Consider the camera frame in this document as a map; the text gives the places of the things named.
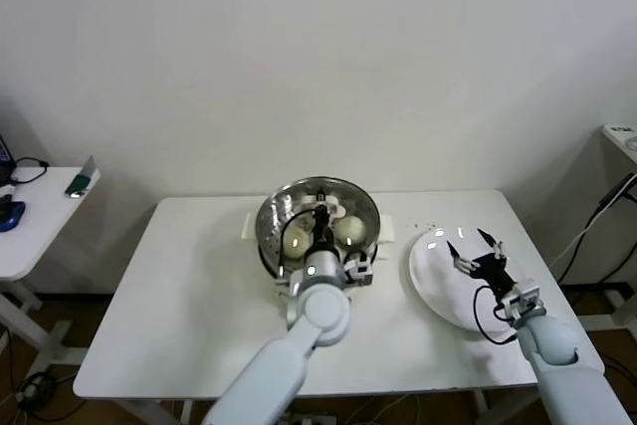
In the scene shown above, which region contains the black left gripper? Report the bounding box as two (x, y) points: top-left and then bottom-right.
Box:
(311, 186), (335, 249)

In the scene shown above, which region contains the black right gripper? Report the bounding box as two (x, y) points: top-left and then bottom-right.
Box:
(446, 228), (517, 300)

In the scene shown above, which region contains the white steamed baozi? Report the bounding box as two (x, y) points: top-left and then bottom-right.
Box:
(336, 215), (368, 248)
(281, 228), (313, 261)

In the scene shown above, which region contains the round glass pot lid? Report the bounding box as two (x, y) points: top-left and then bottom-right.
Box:
(255, 175), (383, 272)

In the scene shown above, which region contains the round white plate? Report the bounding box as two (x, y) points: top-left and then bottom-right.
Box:
(407, 226), (529, 341)

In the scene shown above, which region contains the white electric cooker pot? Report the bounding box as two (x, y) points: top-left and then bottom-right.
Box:
(241, 213), (397, 307)

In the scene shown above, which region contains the white desk with label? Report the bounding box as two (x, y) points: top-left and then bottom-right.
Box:
(579, 123), (637, 331)

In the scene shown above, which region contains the floor power strip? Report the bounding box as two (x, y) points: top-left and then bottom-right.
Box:
(278, 411), (335, 425)

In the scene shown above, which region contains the white side table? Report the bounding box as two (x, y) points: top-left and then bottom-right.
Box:
(0, 165), (104, 376)

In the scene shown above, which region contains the blue handheld device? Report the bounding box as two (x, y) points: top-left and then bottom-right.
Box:
(0, 199), (27, 234)

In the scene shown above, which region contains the dark screen device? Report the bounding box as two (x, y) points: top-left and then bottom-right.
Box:
(0, 133), (15, 186)

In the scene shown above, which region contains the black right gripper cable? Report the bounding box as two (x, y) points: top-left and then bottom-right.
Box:
(472, 284), (520, 345)

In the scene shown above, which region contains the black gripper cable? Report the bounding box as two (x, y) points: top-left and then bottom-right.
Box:
(472, 284), (520, 345)
(277, 209), (319, 280)

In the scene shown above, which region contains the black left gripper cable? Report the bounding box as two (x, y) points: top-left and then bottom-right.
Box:
(277, 209), (319, 280)

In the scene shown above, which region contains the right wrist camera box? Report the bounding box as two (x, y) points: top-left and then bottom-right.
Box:
(499, 279), (542, 321)

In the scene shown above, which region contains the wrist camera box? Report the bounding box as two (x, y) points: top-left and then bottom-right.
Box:
(499, 279), (542, 321)
(342, 251), (375, 288)

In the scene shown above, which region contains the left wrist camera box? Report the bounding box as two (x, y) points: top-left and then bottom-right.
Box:
(342, 251), (375, 288)

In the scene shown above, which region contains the black cable with adapter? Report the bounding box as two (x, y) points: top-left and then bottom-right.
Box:
(552, 173), (634, 287)

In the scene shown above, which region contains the white hanging cable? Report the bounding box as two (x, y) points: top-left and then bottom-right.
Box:
(549, 178), (637, 267)

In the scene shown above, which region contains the black looped cable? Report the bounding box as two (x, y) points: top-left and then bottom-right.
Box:
(8, 155), (51, 187)

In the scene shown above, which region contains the black floor cable bundle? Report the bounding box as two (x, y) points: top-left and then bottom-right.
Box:
(14, 369), (57, 409)

